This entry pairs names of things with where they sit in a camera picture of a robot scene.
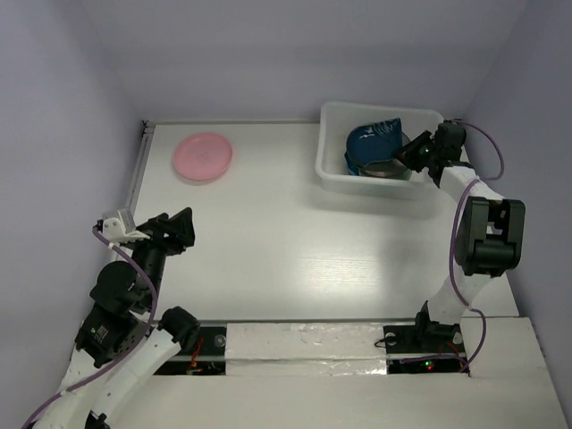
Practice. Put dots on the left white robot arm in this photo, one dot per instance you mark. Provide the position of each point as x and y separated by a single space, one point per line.
123 341

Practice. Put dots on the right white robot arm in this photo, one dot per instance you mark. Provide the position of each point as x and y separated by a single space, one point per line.
485 242

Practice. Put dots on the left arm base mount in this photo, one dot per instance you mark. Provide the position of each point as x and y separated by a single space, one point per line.
206 358

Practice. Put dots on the dark blue leaf plate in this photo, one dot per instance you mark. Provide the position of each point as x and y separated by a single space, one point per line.
356 137

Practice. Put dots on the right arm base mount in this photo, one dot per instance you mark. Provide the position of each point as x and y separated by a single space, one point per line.
423 347

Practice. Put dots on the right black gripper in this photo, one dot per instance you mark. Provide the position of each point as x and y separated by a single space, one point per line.
409 150

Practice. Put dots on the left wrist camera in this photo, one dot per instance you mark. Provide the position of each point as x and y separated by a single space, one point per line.
118 227

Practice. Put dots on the pink round plate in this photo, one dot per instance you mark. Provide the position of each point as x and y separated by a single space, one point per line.
204 156

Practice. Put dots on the grey reindeer plate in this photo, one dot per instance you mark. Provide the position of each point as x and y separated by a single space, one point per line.
384 170

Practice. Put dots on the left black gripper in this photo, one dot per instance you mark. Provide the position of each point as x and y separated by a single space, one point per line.
180 227

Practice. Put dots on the blue polka dot plate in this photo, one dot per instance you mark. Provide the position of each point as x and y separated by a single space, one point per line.
352 168

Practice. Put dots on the translucent plastic bin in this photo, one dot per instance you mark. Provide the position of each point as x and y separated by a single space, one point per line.
338 119

